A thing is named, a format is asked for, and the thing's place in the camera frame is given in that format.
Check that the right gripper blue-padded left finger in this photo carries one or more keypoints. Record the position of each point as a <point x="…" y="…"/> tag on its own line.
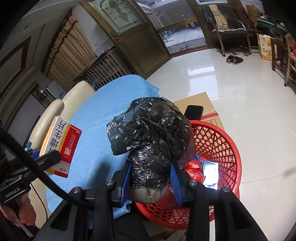
<point x="122" y="184"/>

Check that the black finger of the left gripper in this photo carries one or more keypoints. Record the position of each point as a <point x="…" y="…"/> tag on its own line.
<point x="47" y="160"/>

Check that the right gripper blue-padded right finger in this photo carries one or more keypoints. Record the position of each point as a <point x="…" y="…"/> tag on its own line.
<point x="179" y="180"/>

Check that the red plastic bag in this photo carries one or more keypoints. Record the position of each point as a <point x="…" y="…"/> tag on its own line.
<point x="194" y="172"/>

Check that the red and white medicine box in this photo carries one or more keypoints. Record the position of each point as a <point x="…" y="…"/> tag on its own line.
<point x="63" y="137"/>

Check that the clear plastic food tray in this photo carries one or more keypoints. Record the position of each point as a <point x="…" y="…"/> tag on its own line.
<point x="211" y="174"/>

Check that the black plastic bag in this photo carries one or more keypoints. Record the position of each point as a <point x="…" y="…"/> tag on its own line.
<point x="154" y="133"/>

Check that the left hand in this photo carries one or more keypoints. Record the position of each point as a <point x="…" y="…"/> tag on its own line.
<point x="27" y="214"/>

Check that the blue tablecloth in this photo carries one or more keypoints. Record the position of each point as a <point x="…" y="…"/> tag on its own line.
<point x="93" y="161"/>

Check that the blue crumpled plastic bag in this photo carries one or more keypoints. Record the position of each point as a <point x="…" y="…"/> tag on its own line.
<point x="198" y="160"/>

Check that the red plastic mesh basket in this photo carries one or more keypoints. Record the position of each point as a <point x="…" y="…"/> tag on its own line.
<point x="214" y="145"/>

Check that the cream leather sofa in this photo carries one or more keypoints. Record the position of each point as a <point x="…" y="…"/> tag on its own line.
<point x="65" y="108"/>

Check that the black smartphone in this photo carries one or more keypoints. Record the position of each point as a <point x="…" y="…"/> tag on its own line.
<point x="194" y="112"/>

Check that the brown cardboard box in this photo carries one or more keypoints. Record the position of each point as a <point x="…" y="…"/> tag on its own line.
<point x="209" y="115"/>

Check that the beige curtain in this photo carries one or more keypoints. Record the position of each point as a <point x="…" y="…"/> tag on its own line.
<point x="69" y="53"/>

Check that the wooden radiator cover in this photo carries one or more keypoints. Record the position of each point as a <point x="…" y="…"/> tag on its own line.
<point x="107" y="67"/>

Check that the pair of dark slippers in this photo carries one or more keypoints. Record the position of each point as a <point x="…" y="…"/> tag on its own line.
<point x="235" y="60"/>

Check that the wooden glass door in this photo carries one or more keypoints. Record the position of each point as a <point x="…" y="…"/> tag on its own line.
<point x="130" y="29"/>

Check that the wooden chair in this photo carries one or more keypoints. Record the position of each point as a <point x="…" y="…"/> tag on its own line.
<point x="283" y="57"/>

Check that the yellow cardboard box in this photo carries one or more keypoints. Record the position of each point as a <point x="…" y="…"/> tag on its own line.
<point x="264" y="46"/>

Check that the black metal armchair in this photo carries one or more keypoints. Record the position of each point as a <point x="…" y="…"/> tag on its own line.
<point x="229" y="22"/>

